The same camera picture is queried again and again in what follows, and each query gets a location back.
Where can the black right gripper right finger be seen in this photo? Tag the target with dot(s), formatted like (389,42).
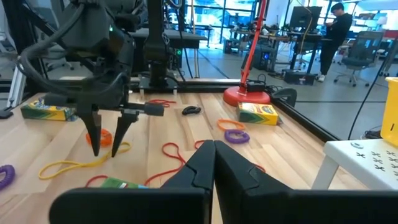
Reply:
(242,183)

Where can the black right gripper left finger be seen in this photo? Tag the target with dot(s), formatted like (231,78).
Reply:
(196,177)

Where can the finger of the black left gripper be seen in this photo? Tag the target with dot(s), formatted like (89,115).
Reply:
(122,127)
(93,130)

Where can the orange coil wristband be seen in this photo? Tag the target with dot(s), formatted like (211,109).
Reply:
(105,138)

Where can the yellow rubber band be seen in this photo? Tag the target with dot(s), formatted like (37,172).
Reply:
(126,147)

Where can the purple coil keyring wristband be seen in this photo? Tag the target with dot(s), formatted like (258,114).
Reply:
(9,174)
(228,137)

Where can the yellow green crayon box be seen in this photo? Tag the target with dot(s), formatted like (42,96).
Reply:
(46,113)
(118,183)
(258,115)

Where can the black coil wristband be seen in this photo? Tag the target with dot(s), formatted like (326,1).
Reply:
(186,111)

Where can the yellow plastic basket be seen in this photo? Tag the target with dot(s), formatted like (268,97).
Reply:
(390,118)

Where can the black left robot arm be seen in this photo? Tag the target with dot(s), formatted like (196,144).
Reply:
(157,46)

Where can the red desk lamp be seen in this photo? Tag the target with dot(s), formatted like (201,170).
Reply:
(245,98)

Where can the cluttered office desk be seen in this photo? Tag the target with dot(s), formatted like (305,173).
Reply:
(280,37)

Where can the black office chair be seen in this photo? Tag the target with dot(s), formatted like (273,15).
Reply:
(363,46)

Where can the orange rubber band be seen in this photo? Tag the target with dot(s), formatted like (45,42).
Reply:
(219,125)

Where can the black power adapter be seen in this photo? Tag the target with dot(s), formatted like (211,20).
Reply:
(255,86)

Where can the black table corner clamp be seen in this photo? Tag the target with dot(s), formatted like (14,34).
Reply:
(287,93)

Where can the white metal shelf riser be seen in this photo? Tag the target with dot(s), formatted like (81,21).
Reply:
(351,161)

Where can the black box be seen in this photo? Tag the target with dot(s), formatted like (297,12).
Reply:
(298,77)

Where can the black computer tower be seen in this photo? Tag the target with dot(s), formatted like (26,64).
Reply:
(264,60)

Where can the black computer monitor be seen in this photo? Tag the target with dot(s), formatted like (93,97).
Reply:
(300,17)

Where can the person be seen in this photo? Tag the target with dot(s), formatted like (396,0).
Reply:
(337,31)

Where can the white table lamp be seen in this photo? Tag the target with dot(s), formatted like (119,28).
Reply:
(382,21)

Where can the aluminium frame post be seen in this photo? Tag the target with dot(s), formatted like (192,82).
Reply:
(17,87)

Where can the black table edge rail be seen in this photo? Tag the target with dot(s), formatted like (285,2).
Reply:
(311,124)

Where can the black frame post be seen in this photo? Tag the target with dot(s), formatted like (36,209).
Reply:
(14,31)

